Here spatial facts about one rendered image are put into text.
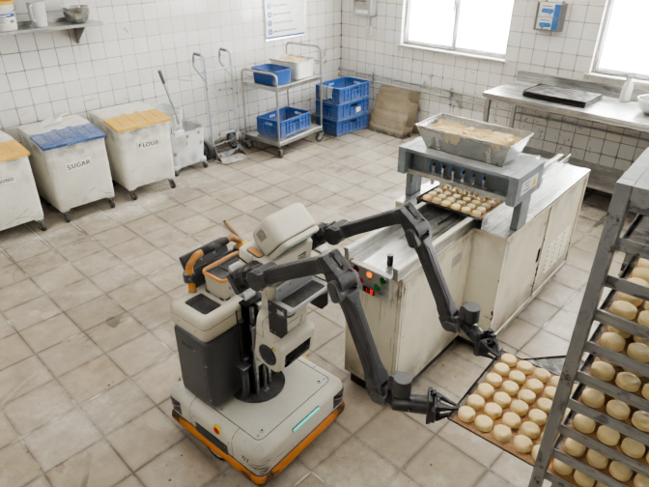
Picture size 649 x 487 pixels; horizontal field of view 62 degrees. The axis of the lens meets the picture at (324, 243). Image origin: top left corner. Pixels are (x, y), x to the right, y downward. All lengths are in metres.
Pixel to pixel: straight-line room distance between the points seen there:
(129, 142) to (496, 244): 3.51
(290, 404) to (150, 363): 1.09
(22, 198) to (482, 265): 3.68
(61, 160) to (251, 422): 3.18
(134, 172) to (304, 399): 3.32
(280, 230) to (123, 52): 4.13
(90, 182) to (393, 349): 3.37
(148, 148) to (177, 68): 1.16
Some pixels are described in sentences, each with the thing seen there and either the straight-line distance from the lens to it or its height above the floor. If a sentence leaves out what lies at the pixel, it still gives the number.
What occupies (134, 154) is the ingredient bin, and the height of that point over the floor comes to 0.46.
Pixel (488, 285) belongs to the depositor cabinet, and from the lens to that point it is 3.18.
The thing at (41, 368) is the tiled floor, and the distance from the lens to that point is 3.68.
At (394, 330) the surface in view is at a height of 0.53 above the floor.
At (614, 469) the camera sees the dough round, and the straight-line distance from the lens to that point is 1.64.
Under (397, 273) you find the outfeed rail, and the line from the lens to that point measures 2.49.
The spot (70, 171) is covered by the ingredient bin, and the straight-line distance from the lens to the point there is 5.15.
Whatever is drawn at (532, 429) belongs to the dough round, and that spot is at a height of 0.98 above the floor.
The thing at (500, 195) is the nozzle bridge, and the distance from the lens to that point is 2.97.
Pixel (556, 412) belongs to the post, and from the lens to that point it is 1.50.
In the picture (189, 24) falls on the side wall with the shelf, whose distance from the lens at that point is 6.26.
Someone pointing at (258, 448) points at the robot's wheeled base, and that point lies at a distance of 2.55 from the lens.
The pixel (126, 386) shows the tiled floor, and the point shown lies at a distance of 3.37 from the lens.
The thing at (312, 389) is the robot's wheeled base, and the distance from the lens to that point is 2.76.
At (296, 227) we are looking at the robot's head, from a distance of 2.05.
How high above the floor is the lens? 2.23
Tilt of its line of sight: 30 degrees down
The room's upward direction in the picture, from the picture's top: straight up
